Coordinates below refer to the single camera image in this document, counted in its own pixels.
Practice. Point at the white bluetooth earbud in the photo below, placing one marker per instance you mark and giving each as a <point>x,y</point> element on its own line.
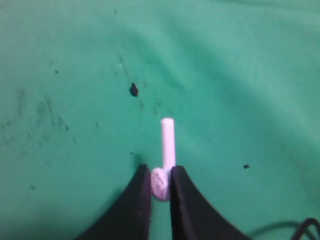
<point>160,176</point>

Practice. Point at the green table cloth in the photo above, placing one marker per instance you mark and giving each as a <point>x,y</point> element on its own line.
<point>241,79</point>

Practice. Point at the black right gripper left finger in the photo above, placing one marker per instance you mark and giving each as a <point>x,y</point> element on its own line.
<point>128,218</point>

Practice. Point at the small black debris speck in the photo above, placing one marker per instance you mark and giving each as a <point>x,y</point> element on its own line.
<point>133,90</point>

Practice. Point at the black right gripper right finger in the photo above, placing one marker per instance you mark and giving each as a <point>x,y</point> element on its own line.
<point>192,216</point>

